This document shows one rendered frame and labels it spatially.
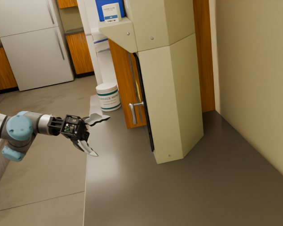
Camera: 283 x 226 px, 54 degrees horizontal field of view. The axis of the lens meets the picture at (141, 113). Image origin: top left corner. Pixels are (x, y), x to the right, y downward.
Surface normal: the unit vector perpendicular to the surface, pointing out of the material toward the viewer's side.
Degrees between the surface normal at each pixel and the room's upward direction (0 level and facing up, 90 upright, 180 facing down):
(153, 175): 0
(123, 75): 90
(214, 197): 0
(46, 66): 90
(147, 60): 90
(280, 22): 90
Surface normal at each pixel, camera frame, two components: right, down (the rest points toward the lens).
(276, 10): -0.98, 0.21
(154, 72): 0.15, 0.40
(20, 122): 0.39, -0.43
